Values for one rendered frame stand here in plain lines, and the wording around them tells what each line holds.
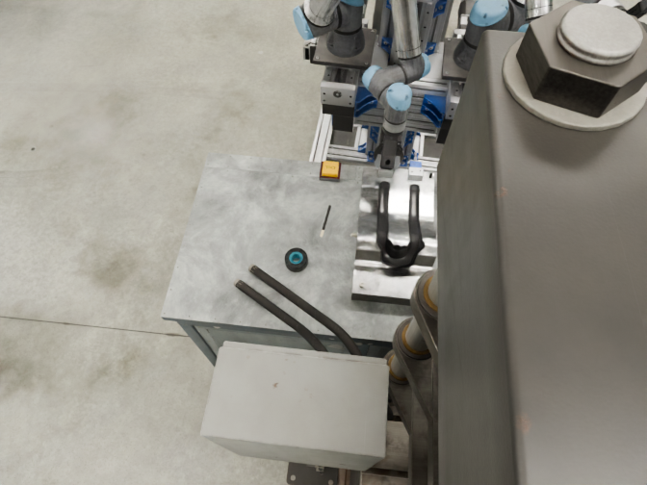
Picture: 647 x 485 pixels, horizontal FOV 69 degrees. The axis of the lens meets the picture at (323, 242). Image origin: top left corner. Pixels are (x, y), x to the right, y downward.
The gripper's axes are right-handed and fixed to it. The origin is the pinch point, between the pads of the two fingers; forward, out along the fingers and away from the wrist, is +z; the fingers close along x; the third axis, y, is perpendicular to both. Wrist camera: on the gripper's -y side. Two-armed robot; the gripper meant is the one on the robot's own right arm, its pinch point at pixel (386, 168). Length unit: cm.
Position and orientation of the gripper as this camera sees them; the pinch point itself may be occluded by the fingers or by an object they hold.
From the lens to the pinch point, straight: 174.5
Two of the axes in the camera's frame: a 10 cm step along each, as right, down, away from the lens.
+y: 1.1, -8.7, 4.8
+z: 0.0, 4.8, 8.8
